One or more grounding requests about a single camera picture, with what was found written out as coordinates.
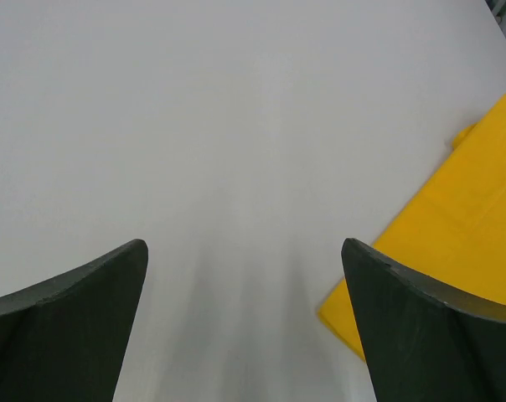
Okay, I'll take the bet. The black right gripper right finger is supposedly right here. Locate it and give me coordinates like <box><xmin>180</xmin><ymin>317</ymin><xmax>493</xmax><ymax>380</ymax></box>
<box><xmin>341</xmin><ymin>238</ymin><xmax>506</xmax><ymax>401</ymax></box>

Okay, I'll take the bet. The yellow Pikachu placemat cloth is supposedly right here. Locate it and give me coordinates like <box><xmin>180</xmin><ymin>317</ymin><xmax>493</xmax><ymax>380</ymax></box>
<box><xmin>318</xmin><ymin>92</ymin><xmax>506</xmax><ymax>362</ymax></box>

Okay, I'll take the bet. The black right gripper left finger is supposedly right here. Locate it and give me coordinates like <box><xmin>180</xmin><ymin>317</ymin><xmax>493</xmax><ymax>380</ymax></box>
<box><xmin>0</xmin><ymin>239</ymin><xmax>148</xmax><ymax>401</ymax></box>

